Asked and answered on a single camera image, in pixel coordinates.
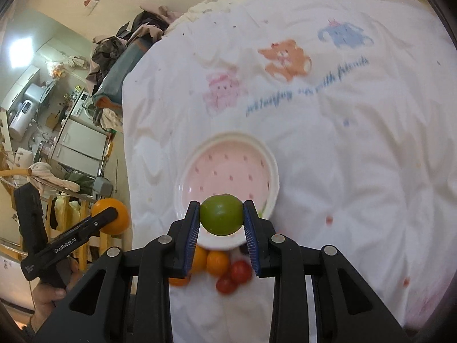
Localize green lime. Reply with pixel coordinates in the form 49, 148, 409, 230
200, 194, 243, 236

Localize small mandarin orange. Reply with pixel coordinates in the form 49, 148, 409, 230
206, 250, 231, 277

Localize large orange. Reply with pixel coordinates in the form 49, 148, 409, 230
91, 198, 130, 236

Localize person's left hand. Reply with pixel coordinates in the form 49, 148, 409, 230
30, 258, 83, 332

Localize wooden drying rack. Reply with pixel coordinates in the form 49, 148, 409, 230
1, 166, 112, 270

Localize red tomato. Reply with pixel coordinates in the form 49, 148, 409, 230
215, 275, 238, 295
229, 259, 252, 284

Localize pink strawberry plate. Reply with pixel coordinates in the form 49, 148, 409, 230
173, 130, 280, 252

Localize white cabinet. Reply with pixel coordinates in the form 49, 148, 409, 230
49, 91, 112, 178

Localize white cartoon bed sheet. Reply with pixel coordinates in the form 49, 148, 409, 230
122, 0, 456, 330

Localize pile of clothes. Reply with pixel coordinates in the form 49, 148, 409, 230
86, 3, 181, 132

